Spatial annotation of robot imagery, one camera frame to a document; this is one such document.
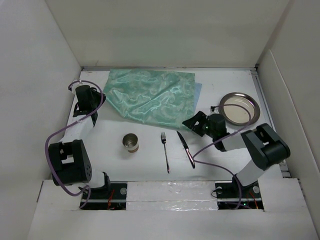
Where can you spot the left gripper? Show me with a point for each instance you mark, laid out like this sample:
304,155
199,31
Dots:
98,95

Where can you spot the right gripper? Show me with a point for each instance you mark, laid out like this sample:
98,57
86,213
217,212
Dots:
190,122

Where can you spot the silver fork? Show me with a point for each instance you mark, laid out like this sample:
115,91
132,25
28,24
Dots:
164,141

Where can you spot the green patterned cloth placemat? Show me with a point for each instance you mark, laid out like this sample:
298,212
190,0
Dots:
153,97

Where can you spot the metal plate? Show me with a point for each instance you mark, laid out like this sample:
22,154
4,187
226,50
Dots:
239,109

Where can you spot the metal cup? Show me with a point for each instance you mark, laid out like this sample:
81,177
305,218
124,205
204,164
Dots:
130,142

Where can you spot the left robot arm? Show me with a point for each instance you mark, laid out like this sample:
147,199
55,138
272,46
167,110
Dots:
68,157

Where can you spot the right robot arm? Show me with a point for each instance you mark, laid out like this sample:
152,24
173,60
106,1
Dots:
264,145

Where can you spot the silver table knife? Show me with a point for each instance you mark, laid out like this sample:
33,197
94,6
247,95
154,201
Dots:
186,148

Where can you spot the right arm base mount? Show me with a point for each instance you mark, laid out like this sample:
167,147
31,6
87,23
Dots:
228,196

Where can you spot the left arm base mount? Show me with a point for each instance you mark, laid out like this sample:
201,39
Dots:
113,199

